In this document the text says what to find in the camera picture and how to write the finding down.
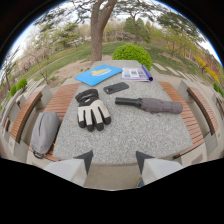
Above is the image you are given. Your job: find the grey backpack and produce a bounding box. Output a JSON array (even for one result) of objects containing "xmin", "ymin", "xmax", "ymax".
[{"xmin": 30, "ymin": 111, "xmax": 62, "ymax": 160}]

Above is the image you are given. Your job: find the wooden slat bench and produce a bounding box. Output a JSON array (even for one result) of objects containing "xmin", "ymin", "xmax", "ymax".
[
  {"xmin": 28, "ymin": 82, "xmax": 81, "ymax": 163},
  {"xmin": 158, "ymin": 81, "xmax": 205, "ymax": 160}
]

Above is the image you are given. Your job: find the black and beige glove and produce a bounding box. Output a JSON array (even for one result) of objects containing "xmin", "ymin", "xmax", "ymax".
[{"xmin": 74, "ymin": 88, "xmax": 112, "ymax": 132}]

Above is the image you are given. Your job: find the wooden bench backrest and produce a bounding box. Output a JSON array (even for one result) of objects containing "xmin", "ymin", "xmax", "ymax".
[
  {"xmin": 10, "ymin": 91, "xmax": 43, "ymax": 144},
  {"xmin": 186, "ymin": 86, "xmax": 220, "ymax": 136}
]

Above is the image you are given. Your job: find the black phone case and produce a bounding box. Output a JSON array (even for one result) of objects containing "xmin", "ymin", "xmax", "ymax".
[{"xmin": 102, "ymin": 81, "xmax": 130, "ymax": 95}]

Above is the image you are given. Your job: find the open magazine purple edge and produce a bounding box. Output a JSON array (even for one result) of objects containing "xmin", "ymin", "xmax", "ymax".
[{"xmin": 121, "ymin": 64, "xmax": 154, "ymax": 83}]

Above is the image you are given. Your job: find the blue book yellow print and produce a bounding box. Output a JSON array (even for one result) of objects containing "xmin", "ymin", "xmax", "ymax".
[{"xmin": 74, "ymin": 64, "xmax": 124, "ymax": 87}]

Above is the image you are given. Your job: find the small green shrub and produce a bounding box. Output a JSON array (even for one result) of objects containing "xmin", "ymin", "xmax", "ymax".
[{"xmin": 9, "ymin": 77, "xmax": 28, "ymax": 98}]

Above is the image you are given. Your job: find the round green bush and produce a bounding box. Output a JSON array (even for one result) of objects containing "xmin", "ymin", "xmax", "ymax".
[{"xmin": 111, "ymin": 43, "xmax": 153, "ymax": 71}]

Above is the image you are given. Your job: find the large tree trunk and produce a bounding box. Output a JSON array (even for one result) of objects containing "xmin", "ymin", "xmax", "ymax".
[{"xmin": 87, "ymin": 0, "xmax": 118, "ymax": 66}]

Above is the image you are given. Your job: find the folded grey umbrella black handle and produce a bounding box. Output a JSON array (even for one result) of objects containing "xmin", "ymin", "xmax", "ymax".
[{"xmin": 114, "ymin": 96, "xmax": 184, "ymax": 115}]

